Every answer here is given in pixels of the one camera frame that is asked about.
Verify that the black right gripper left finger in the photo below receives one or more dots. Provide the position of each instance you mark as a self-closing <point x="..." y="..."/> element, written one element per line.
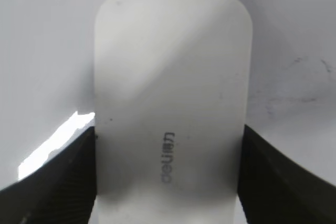
<point x="61" y="191"/>

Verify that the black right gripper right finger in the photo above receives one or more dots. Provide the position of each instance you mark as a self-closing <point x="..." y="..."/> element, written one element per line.
<point x="274" y="189"/>

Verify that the white rectangular board eraser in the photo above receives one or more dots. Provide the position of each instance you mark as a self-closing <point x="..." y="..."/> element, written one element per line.
<point x="171" y="87"/>

